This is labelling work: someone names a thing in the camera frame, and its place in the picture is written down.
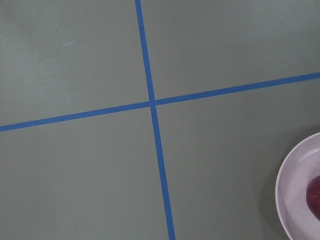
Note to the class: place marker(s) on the red apple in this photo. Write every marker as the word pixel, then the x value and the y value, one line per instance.
pixel 313 197

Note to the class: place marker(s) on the pink plate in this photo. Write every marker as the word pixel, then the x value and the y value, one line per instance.
pixel 298 169

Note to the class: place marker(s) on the brown paper table cover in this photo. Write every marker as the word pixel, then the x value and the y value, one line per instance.
pixel 152 119

